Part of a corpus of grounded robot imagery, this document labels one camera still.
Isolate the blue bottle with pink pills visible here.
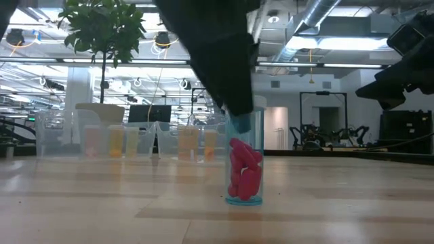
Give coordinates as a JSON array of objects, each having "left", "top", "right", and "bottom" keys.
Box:
[{"left": 224, "top": 95, "right": 267, "bottom": 207}]

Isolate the yellow hanging cord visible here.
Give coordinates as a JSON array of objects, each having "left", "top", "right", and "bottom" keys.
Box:
[{"left": 307, "top": 49, "right": 315, "bottom": 84}]

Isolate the clear plastic bin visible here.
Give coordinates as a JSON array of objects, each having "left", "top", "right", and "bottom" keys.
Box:
[
  {"left": 156, "top": 113, "right": 227, "bottom": 163},
  {"left": 77, "top": 108, "right": 159, "bottom": 159}
]

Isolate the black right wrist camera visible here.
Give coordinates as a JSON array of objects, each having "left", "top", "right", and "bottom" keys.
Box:
[{"left": 386, "top": 9, "right": 434, "bottom": 57}]

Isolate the clear plastic container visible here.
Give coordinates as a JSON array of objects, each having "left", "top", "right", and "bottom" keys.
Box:
[{"left": 35, "top": 110, "right": 81, "bottom": 159}]

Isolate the green potted tree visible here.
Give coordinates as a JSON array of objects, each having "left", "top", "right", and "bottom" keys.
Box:
[{"left": 58, "top": 0, "right": 147, "bottom": 104}]

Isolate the dark background table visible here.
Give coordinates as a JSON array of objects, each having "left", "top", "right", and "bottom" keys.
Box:
[{"left": 264, "top": 146, "right": 434, "bottom": 166}]

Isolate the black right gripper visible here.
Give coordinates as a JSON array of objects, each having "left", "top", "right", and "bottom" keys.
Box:
[{"left": 355, "top": 37, "right": 434, "bottom": 110}]

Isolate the black cabinet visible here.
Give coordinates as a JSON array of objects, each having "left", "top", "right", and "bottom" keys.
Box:
[{"left": 379, "top": 110, "right": 433, "bottom": 154}]

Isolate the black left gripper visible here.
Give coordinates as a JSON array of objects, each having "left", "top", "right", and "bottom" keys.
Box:
[{"left": 154, "top": 0, "right": 262, "bottom": 118}]

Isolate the black ceiling lamp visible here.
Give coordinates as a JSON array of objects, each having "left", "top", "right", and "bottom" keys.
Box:
[
  {"left": 155, "top": 30, "right": 172, "bottom": 48},
  {"left": 5, "top": 28, "right": 25, "bottom": 47}
]

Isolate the medium orange pill bottle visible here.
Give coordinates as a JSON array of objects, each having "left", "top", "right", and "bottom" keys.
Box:
[{"left": 107, "top": 124, "right": 125, "bottom": 159}]

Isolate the black metal frame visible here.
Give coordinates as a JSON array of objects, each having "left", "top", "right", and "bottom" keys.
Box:
[
  {"left": 299, "top": 90, "right": 348, "bottom": 136},
  {"left": 191, "top": 87, "right": 212, "bottom": 115}
]

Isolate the long ceiling light bar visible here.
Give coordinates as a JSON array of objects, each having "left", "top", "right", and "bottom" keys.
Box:
[{"left": 0, "top": 56, "right": 384, "bottom": 68}]

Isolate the black background cable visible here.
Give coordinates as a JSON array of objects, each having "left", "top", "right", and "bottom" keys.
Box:
[{"left": 368, "top": 131, "right": 434, "bottom": 150}]

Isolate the slanted silver ventilation duct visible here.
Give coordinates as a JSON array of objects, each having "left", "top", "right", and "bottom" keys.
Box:
[{"left": 271, "top": 0, "right": 342, "bottom": 68}]

